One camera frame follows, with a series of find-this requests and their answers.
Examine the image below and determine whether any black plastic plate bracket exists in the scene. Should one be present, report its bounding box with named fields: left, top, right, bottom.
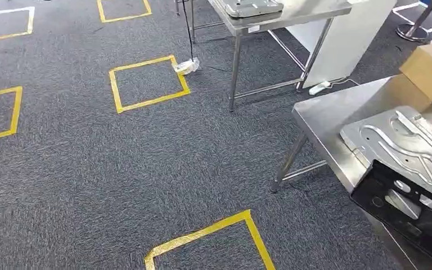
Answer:
left=350, top=159, right=432, bottom=269

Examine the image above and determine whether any clear plastic bag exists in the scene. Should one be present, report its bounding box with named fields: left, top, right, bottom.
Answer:
left=172, top=57, right=201, bottom=76

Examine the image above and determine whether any steel work bench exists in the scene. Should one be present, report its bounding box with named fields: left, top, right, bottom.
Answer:
left=269, top=74, right=432, bottom=270

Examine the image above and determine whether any white power strip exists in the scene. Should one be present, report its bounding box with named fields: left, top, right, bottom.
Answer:
left=308, top=80, right=331, bottom=96

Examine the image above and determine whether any pressed sheet metal panel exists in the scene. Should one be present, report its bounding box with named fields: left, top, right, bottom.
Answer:
left=339, top=105, right=432, bottom=206
left=219, top=0, right=285, bottom=19

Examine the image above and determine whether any steel table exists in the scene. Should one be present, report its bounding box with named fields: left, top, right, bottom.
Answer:
left=175, top=0, right=353, bottom=113

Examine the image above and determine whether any white board panel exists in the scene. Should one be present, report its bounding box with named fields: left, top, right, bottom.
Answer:
left=286, top=0, right=398, bottom=89

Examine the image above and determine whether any round metal stand base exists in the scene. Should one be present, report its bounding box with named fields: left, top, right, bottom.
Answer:
left=395, top=0, right=432, bottom=42

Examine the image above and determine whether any brown cardboard box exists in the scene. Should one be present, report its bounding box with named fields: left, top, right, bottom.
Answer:
left=399, top=40, right=432, bottom=102

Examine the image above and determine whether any white floor tape square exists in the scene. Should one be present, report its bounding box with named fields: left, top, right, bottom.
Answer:
left=392, top=1, right=432, bottom=34

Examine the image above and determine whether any black hanging cable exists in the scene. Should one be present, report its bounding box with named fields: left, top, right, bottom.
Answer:
left=181, top=0, right=195, bottom=62

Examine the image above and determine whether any white power cable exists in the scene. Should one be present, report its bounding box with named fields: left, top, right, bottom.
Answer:
left=327, top=77, right=360, bottom=87

